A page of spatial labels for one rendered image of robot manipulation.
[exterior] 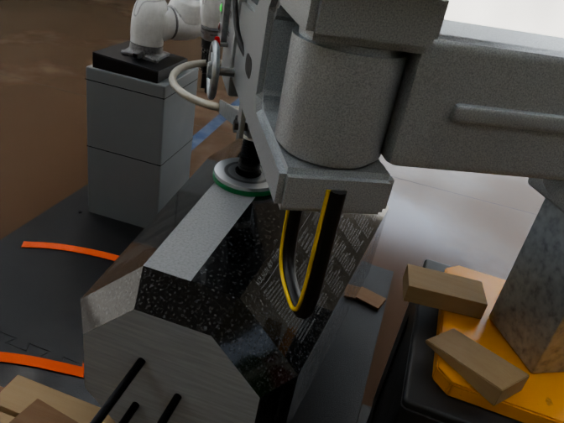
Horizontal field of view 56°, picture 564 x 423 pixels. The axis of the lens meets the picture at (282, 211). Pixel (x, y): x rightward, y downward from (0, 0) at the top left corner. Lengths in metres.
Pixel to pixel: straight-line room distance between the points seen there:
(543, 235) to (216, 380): 0.80
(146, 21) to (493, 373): 2.06
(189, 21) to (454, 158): 1.99
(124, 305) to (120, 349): 0.12
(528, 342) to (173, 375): 0.83
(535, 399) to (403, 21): 0.86
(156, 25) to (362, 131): 1.89
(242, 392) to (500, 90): 0.83
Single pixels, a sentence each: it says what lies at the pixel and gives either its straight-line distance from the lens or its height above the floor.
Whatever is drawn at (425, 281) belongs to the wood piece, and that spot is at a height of 0.83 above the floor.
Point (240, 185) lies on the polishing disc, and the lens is 1.61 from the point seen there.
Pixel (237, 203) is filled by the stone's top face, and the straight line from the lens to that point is 1.57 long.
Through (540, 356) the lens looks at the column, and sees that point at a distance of 1.36.
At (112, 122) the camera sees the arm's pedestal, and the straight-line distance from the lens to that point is 2.71.
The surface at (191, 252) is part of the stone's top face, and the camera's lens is 1.34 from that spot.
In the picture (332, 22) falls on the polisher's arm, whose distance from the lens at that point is 0.78.
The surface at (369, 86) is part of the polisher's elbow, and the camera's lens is 0.83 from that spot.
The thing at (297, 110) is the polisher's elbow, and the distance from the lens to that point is 0.86.
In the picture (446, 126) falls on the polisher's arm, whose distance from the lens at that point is 0.91.
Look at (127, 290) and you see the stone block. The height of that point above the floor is 0.77.
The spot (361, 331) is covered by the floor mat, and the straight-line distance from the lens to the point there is 2.47.
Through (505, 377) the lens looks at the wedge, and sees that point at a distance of 1.27.
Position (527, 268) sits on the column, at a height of 0.97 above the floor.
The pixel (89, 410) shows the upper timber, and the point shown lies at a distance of 1.80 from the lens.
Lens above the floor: 1.61
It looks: 30 degrees down
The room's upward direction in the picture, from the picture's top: 11 degrees clockwise
